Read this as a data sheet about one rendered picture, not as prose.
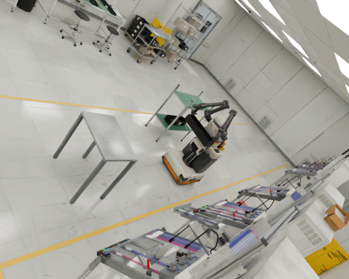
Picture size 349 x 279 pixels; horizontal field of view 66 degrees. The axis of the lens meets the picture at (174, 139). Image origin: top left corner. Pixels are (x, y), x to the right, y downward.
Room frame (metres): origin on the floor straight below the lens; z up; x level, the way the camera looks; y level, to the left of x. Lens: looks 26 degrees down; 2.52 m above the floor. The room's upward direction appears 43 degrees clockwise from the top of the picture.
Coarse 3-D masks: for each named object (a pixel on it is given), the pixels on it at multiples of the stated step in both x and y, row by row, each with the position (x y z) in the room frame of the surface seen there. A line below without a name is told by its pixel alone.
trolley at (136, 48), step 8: (144, 24) 7.27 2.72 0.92; (152, 32) 7.20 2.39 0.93; (160, 32) 7.98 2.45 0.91; (144, 40) 7.37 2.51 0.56; (152, 40) 7.19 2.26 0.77; (128, 48) 7.27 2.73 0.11; (136, 48) 7.48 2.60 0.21; (160, 48) 7.82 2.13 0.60; (144, 56) 7.29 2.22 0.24; (152, 56) 7.97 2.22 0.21
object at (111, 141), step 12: (96, 120) 2.53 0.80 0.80; (108, 120) 2.70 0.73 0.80; (72, 132) 2.47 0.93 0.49; (96, 132) 2.36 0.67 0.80; (108, 132) 2.51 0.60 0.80; (120, 132) 2.68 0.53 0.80; (60, 144) 2.47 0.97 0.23; (96, 144) 2.23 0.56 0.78; (108, 144) 2.34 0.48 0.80; (120, 144) 2.50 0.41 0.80; (84, 156) 2.81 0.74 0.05; (108, 156) 2.20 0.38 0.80; (120, 156) 2.34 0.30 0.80; (132, 156) 2.49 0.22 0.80; (96, 168) 2.14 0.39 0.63; (108, 192) 2.49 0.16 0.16
